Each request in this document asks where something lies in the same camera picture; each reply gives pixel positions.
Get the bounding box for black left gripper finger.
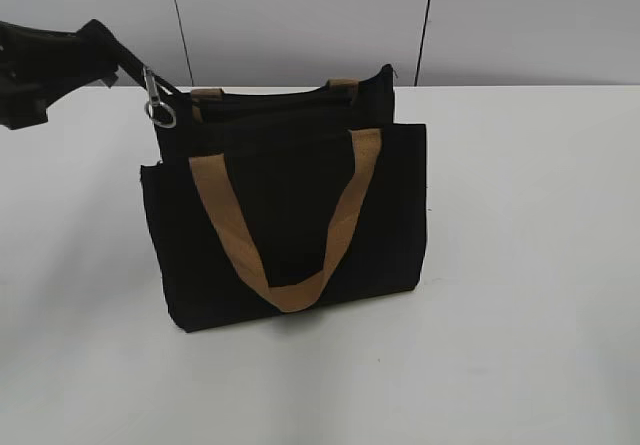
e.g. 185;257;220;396
30;29;93;57

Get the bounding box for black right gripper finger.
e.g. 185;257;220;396
37;64;119;115

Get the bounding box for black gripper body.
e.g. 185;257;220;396
1;22;48;130

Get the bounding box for black canvas tote bag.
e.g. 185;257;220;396
80;19;431;338

